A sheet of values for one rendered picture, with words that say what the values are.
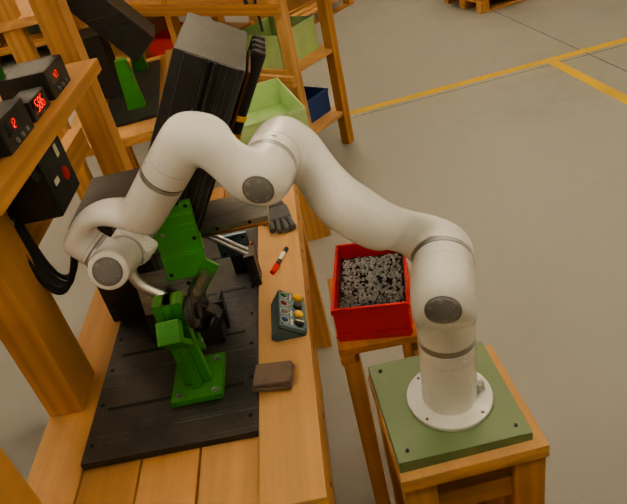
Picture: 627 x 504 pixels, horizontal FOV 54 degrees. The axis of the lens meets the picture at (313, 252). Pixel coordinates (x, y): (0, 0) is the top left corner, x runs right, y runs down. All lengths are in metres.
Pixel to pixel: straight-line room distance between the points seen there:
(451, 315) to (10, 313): 0.98
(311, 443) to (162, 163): 0.68
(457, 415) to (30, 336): 0.99
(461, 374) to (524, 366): 1.44
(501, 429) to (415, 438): 0.18
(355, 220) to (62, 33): 1.46
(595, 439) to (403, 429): 1.24
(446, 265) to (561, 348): 1.75
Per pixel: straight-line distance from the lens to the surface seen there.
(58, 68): 1.85
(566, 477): 2.44
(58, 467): 1.65
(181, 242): 1.66
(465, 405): 1.41
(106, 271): 1.32
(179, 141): 1.12
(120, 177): 1.97
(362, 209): 1.11
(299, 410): 1.48
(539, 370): 2.75
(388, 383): 1.51
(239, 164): 1.03
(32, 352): 1.63
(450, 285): 1.11
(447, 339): 1.25
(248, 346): 1.67
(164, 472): 1.51
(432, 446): 1.39
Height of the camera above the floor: 1.98
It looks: 34 degrees down
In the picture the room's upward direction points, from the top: 13 degrees counter-clockwise
